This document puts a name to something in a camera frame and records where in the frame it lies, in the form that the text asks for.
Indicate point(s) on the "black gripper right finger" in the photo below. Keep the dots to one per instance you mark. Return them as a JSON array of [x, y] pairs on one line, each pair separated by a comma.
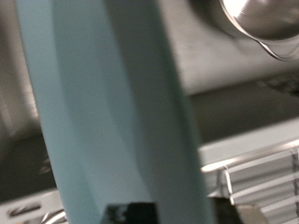
[[246, 216]]

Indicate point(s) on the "steel bowl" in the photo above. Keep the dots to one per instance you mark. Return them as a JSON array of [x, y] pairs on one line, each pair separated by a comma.
[[264, 18]]

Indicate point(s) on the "grey plastic crate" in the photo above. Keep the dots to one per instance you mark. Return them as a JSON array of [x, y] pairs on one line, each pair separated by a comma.
[[218, 62]]

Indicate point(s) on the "light blue plate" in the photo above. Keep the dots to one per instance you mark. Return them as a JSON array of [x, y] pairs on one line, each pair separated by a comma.
[[109, 109]]

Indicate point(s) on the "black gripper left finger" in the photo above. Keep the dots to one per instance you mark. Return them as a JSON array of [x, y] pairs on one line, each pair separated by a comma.
[[130, 214]]

